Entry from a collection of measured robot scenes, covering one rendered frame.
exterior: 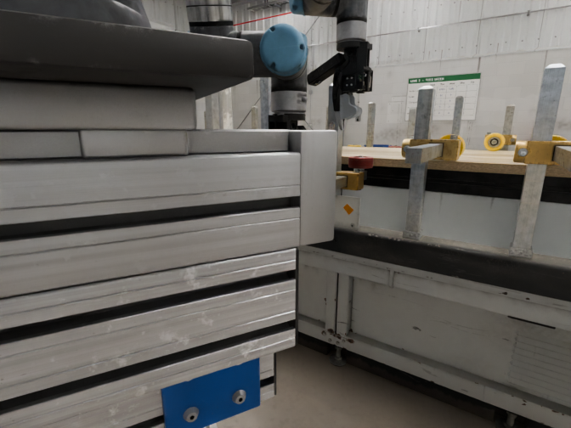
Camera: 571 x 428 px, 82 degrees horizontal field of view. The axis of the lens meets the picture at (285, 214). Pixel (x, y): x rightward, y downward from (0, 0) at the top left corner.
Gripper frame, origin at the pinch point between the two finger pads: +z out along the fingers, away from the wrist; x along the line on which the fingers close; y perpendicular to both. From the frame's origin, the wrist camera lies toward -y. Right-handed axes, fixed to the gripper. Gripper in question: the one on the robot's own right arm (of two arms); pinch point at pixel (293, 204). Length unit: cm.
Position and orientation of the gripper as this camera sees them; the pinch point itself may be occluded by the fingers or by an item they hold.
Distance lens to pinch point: 77.1
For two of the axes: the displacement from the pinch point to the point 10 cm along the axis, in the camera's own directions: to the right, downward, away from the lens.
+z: 0.0, 9.7, 2.5
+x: 8.4, 1.4, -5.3
